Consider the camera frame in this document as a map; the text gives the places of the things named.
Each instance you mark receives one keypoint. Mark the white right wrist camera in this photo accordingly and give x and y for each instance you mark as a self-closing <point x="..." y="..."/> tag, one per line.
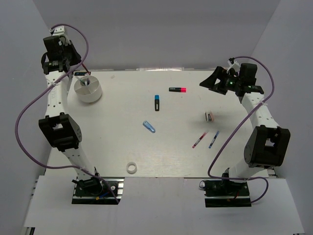
<point x="233" y="65"/>

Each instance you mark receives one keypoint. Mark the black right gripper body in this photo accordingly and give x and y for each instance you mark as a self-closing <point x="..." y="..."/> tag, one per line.
<point x="230" y="82"/>

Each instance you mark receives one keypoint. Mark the blue cap black highlighter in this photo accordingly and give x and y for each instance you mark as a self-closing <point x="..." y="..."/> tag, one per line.
<point x="156" y="102"/>

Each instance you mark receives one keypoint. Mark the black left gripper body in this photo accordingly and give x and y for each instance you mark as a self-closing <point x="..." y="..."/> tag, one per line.
<point x="64" y="53"/>

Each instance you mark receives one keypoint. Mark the pink cap black highlighter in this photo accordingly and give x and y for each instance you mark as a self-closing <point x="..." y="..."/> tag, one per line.
<point x="178" y="90"/>

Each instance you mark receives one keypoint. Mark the dark blue gel pen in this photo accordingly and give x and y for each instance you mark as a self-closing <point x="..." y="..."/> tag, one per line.
<point x="213" y="140"/>

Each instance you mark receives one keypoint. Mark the pink white eraser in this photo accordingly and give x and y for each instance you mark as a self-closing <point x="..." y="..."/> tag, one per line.
<point x="209" y="117"/>

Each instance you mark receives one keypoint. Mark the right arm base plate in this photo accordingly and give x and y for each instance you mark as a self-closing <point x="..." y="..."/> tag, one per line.
<point x="225" y="194"/>

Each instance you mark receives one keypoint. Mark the clear tape roll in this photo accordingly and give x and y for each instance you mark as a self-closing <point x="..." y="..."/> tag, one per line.
<point x="131" y="168"/>

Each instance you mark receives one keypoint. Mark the white round divided organizer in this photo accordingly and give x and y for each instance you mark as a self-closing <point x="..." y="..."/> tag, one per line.
<point x="90" y="93"/>

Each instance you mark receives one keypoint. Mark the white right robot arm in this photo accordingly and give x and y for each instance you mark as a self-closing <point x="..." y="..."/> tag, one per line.
<point x="268" y="143"/>

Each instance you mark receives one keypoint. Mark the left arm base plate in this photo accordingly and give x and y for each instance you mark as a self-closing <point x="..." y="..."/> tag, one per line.
<point x="93" y="192"/>

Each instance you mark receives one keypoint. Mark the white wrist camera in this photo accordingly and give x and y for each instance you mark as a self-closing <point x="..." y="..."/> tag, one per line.
<point x="233" y="65"/>
<point x="60" y="31"/>

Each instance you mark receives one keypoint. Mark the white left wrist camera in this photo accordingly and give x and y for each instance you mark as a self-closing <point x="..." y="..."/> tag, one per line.
<point x="60" y="31"/>

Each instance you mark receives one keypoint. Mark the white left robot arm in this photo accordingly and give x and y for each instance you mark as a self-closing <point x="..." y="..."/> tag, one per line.
<point x="59" y="128"/>

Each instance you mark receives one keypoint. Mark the magenta gel pen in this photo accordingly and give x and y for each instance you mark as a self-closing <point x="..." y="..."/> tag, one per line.
<point x="199" y="139"/>

